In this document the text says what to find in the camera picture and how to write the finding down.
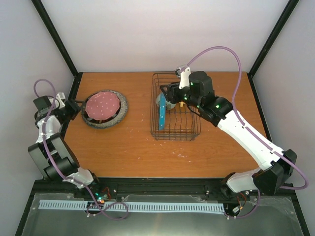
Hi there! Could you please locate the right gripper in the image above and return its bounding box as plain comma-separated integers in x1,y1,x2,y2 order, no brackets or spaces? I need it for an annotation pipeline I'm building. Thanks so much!
160,82,201,109

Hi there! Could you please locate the light green bowl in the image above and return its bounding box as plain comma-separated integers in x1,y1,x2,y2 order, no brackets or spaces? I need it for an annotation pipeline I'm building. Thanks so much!
156,95,176,110

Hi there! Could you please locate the teal dotted plate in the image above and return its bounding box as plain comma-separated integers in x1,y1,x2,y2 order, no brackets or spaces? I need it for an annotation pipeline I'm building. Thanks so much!
159,93,166,130

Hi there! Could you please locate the pink dotted plate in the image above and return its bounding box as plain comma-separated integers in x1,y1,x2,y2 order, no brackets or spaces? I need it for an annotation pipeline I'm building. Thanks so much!
85,91,120,120

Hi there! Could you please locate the grey speckled plate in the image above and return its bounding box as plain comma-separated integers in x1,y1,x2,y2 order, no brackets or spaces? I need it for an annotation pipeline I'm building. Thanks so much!
81,89,128,129

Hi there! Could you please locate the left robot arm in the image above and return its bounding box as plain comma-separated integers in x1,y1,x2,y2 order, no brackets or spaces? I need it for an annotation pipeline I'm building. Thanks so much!
28,92,102,198

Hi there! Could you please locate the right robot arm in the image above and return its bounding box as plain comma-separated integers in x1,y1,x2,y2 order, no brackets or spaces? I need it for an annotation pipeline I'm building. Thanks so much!
160,71,297,196

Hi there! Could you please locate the small electronics board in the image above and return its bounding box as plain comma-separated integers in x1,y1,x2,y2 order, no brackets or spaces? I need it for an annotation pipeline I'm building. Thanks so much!
95,187,111,204

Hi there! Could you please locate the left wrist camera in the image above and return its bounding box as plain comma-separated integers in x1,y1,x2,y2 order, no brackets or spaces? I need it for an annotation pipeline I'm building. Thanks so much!
54,92,65,109

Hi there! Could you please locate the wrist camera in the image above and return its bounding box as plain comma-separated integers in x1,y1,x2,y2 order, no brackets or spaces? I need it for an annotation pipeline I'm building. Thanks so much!
54,92,65,109
175,65,191,89

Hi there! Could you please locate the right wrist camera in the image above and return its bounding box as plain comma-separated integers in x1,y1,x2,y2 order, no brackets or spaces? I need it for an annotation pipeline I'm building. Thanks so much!
175,65,191,89

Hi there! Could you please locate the black wire dish rack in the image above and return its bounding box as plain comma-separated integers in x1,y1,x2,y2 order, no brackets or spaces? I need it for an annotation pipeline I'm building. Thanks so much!
150,72,201,141

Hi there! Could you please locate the black aluminium frame rail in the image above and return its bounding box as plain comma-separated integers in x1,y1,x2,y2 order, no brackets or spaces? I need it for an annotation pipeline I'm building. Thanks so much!
31,177,296,205

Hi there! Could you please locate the light blue cable duct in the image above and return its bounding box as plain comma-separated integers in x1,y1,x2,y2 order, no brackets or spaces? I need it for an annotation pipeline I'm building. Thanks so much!
38,200,224,214

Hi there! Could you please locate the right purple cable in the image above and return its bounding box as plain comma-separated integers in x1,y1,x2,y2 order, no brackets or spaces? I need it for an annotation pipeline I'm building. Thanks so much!
183,45,310,219

